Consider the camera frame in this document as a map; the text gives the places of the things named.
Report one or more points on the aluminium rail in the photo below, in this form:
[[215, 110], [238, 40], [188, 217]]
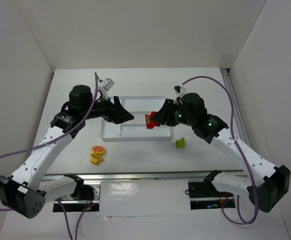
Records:
[[143, 176], [241, 128]]

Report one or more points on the red lego brick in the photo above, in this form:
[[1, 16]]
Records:
[[150, 124]]

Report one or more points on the aluminium front rail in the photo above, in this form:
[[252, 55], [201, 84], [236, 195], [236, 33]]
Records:
[[143, 176]]

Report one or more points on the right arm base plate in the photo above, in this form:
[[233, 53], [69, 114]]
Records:
[[202, 199]]

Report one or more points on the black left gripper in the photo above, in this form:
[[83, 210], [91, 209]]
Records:
[[113, 110]]

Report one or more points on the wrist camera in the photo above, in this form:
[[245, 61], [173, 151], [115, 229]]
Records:
[[105, 84], [178, 89]]

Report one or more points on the yellow orange lego stack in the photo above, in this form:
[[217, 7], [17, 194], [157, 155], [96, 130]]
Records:
[[97, 154]]

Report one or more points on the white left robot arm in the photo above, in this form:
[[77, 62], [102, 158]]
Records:
[[23, 191]]

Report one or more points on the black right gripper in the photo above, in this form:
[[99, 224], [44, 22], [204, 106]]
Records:
[[171, 112]]

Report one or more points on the green lego piece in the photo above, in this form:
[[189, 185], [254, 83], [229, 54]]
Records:
[[180, 143]]

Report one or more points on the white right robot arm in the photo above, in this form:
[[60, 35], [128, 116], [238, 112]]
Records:
[[266, 184]]

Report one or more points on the white divided sorting tray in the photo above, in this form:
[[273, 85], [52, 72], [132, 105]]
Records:
[[135, 130]]

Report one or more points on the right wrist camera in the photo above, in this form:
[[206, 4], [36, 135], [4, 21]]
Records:
[[178, 89]]

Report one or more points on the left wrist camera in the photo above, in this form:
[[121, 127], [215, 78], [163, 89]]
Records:
[[105, 84]]

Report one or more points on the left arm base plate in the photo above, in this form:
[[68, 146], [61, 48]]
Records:
[[90, 199]]

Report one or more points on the aluminium right side rail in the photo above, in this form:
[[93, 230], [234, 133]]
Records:
[[241, 128]]

